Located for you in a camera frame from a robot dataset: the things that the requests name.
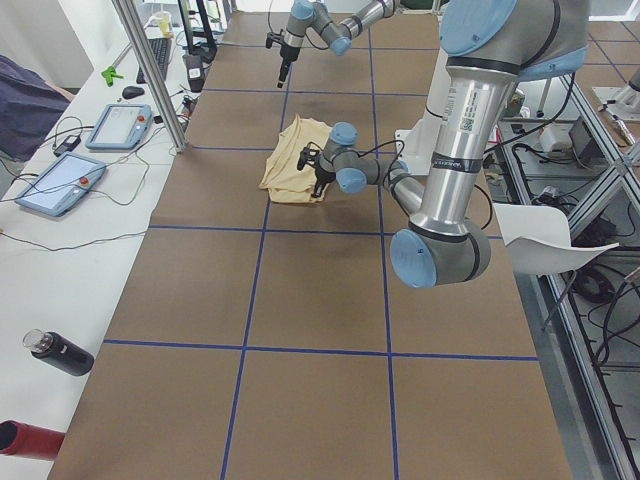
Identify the seated man dark shirt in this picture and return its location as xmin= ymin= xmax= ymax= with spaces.
xmin=1 ymin=55 xmax=74 ymax=161

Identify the far blue teach pendant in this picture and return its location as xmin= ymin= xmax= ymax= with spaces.
xmin=85 ymin=103 xmax=153 ymax=151

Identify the black keyboard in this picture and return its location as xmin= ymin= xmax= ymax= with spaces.
xmin=148 ymin=37 xmax=172 ymax=81

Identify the brown paper table cover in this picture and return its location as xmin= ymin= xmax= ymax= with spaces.
xmin=51 ymin=14 xmax=572 ymax=479

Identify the green plastic clamp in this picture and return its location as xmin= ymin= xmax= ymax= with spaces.
xmin=101 ymin=66 xmax=124 ymax=87

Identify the black water bottle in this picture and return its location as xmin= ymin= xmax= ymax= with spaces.
xmin=22 ymin=329 xmax=94 ymax=377

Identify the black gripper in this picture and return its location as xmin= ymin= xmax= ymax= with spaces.
xmin=297 ymin=142 xmax=336 ymax=198
xmin=265 ymin=30 xmax=301 ymax=89

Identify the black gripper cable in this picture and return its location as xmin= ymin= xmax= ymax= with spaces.
xmin=355 ymin=139 xmax=406 ymax=161

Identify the aluminium frame post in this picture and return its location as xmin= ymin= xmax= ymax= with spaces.
xmin=112 ymin=0 xmax=187 ymax=153

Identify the blue teach pendant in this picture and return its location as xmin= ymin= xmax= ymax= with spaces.
xmin=85 ymin=103 xmax=153 ymax=151
xmin=14 ymin=152 xmax=107 ymax=217

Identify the white plastic chair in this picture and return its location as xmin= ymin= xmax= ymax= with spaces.
xmin=494 ymin=204 xmax=619 ymax=275

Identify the red cylinder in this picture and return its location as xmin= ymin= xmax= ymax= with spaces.
xmin=1 ymin=420 xmax=65 ymax=461

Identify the black power adapter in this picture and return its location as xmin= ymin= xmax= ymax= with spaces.
xmin=53 ymin=135 xmax=81 ymax=157

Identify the beige long-sleeve printed shirt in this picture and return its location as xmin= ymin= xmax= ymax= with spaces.
xmin=259 ymin=115 xmax=331 ymax=204

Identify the near blue teach pendant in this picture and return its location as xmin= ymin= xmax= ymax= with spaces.
xmin=14 ymin=152 xmax=107 ymax=217

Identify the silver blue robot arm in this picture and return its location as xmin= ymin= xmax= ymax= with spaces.
xmin=265 ymin=0 xmax=400 ymax=88
xmin=298 ymin=1 xmax=591 ymax=288

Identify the black computer mouse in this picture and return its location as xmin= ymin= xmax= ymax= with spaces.
xmin=122 ymin=86 xmax=145 ymax=100

